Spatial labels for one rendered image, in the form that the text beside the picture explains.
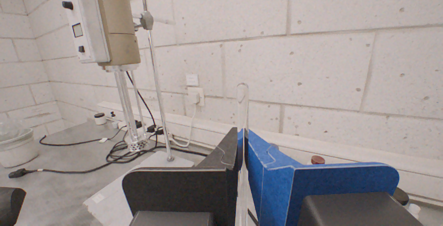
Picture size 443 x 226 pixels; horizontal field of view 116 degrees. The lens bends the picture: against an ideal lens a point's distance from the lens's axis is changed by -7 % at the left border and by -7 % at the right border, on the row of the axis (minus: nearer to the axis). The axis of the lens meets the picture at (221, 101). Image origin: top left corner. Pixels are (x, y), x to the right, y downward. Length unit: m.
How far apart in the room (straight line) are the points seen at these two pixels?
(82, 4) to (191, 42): 0.38
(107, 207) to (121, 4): 0.54
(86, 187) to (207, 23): 0.72
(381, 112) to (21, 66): 2.68
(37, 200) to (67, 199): 0.10
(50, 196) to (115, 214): 0.28
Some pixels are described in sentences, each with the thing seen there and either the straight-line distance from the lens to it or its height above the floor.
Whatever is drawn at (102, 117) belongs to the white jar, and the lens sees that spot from 1.27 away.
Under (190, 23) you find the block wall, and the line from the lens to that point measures 0.70.
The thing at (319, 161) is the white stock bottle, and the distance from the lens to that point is 0.54.
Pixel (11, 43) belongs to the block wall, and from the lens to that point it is 2.49.
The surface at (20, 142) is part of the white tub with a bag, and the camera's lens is 1.06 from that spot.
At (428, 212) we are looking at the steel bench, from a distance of 0.70.
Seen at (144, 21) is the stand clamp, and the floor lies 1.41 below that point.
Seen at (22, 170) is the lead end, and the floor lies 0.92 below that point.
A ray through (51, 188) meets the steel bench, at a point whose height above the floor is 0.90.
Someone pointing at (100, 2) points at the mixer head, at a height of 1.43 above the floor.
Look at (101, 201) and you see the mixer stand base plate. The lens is 0.63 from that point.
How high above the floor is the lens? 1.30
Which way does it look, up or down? 17 degrees down
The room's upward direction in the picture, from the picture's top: 3 degrees counter-clockwise
